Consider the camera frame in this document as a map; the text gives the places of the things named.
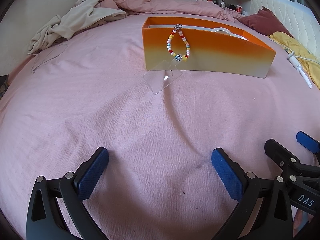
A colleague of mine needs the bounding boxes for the colourful bead bracelet strap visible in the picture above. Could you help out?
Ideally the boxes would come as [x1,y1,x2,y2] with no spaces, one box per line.
[166,23,190,62]

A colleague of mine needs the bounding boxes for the person right hand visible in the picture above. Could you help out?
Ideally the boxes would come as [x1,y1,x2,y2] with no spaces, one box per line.
[293,209,313,236]

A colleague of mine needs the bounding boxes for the white handheld wand device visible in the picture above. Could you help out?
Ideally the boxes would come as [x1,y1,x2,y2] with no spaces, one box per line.
[287,51,312,89]

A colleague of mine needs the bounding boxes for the white tufted headboard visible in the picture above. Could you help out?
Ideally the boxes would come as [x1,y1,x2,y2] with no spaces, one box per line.
[249,0,319,58]

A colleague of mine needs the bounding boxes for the pink bed sheet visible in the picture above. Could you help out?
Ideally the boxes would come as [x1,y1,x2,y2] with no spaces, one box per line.
[1,15,319,239]

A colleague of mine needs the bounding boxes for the dark red pillow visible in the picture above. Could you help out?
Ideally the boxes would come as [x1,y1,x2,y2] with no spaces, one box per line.
[239,7,293,38]

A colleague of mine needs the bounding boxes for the orange gradient cardboard box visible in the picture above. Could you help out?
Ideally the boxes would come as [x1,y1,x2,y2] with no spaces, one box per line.
[142,16,276,78]

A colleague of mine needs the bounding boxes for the clear tape roll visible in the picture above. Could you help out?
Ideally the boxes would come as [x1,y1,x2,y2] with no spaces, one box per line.
[212,27,233,36]

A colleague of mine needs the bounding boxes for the red can on shelf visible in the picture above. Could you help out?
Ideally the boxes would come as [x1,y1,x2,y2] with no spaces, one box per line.
[236,5,242,13]

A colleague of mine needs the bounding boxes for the clear plastic card tab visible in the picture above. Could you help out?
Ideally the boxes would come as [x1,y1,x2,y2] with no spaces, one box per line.
[143,59,182,95]

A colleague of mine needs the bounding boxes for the beige crumpled garment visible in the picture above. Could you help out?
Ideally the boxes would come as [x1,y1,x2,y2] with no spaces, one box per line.
[28,0,126,54]

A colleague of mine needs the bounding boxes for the pink crumpled duvet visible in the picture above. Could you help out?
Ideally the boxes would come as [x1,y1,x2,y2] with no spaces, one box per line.
[96,0,242,22]

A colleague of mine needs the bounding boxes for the white charging cable loop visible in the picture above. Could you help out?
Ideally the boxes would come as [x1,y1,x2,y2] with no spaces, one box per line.
[28,42,69,74]

